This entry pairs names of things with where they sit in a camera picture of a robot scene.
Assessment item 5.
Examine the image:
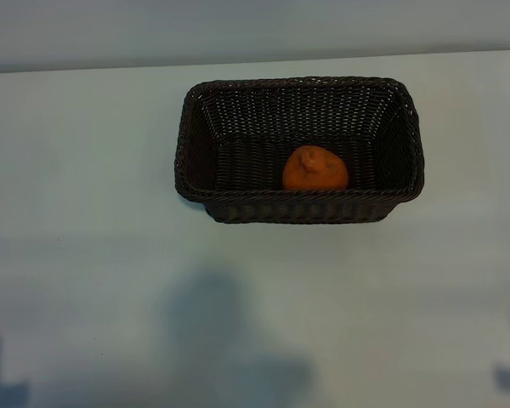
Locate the orange fruit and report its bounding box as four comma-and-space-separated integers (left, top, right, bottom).
281, 144, 350, 192

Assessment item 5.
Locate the dark brown wicker basket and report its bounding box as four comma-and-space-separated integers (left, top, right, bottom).
173, 75, 426, 225

